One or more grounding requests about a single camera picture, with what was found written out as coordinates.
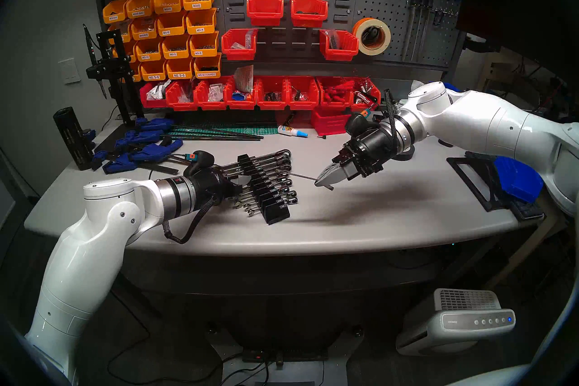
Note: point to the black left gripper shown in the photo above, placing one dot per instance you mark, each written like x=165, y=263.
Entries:
x=212, y=188

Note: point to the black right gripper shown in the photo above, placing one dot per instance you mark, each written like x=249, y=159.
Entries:
x=371, y=145

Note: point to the black wrench holder case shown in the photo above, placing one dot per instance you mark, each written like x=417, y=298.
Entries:
x=273, y=211

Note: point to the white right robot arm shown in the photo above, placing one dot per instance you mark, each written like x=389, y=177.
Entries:
x=488, y=123

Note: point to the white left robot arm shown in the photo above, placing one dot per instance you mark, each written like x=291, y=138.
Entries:
x=90, y=245

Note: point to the medium chrome ratchet wrench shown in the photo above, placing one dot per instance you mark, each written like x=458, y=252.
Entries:
x=285, y=183
x=282, y=177
x=282, y=188

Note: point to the large chrome ratchet wrench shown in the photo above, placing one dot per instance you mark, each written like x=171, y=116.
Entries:
x=281, y=167
x=283, y=162

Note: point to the small chrome ratchet wrench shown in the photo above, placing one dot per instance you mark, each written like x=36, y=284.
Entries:
x=292, y=202
x=289, y=194
x=291, y=198

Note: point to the largest chrome ratchet wrench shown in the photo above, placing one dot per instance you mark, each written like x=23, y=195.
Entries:
x=282, y=156

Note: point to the red stacking parts bin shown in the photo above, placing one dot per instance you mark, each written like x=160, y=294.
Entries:
x=357, y=84
x=303, y=84
x=181, y=104
x=328, y=123
x=332, y=104
x=212, y=104
x=144, y=101
x=270, y=84
x=242, y=104

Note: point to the green cutting mat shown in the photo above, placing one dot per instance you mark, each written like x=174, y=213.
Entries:
x=267, y=130

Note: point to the white glue bottle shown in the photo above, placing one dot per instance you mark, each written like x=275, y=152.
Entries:
x=289, y=131

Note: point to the black steel clamp bar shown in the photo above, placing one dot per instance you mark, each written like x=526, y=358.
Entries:
x=160, y=169
x=178, y=160

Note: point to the black marker pen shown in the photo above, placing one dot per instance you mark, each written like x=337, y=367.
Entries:
x=289, y=118

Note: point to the black tape roll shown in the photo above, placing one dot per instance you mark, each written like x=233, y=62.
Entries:
x=407, y=155

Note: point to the clear bag of screws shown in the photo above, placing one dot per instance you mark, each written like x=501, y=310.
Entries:
x=215, y=93

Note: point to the large blue trigger clamp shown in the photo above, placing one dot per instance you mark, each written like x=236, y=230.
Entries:
x=144, y=154

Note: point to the blue bar clamp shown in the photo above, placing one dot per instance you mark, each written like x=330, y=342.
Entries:
x=140, y=138
x=156, y=123

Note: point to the bagged user manual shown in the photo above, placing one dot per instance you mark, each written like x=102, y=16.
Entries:
x=244, y=78

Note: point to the yellow bin labelled HEX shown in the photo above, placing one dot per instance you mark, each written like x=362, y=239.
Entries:
x=209, y=66

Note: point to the white plastic bag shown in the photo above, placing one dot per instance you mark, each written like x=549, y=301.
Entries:
x=158, y=91

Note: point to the yellow bin labelled M2.5-5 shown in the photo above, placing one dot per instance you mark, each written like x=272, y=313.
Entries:
x=178, y=68

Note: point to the clear plastic parts bag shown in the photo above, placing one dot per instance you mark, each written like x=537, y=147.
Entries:
x=246, y=39
x=332, y=37

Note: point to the black angled stand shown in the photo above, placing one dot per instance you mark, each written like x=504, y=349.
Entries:
x=475, y=181

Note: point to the yellow bin labelled M2.5-6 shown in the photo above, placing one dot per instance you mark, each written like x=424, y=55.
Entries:
x=154, y=71

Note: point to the yellow bin labelled M3-6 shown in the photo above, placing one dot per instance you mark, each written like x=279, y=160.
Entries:
x=203, y=44

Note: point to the blue plastic bin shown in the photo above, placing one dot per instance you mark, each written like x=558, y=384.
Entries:
x=450, y=85
x=520, y=179

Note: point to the cream masking tape roll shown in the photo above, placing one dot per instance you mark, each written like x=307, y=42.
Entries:
x=359, y=25

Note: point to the yellow bin labelled M3-8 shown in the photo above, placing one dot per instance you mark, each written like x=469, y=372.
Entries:
x=175, y=47

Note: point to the small blue clamp piece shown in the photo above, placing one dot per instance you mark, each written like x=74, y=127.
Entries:
x=89, y=135

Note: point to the yellow bin labelled M3-12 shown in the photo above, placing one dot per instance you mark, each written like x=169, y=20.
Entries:
x=148, y=50

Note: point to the yellow bin labelled M3-4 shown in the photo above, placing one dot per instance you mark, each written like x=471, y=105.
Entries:
x=201, y=22

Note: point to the black soldering tool stand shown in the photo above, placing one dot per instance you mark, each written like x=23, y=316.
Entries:
x=113, y=68

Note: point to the black power strip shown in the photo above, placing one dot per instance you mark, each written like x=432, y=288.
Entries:
x=285, y=354

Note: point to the black ribbed cylinder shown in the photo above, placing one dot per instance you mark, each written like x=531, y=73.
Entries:
x=72, y=138

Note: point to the yellow bin labelled M4-6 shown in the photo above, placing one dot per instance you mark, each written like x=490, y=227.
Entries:
x=171, y=24

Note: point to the yellow bin labelled M4X4X6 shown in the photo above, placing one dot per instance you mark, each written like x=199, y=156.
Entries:
x=144, y=29

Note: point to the white air purifier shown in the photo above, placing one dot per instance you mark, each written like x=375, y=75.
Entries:
x=452, y=326

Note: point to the black soldering pen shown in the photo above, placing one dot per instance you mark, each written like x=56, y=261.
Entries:
x=90, y=50

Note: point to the red wall-hung parts bin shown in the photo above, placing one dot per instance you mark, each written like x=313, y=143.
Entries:
x=341, y=50
x=264, y=12
x=239, y=50
x=309, y=12

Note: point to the white wall switch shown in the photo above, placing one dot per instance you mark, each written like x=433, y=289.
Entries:
x=69, y=71

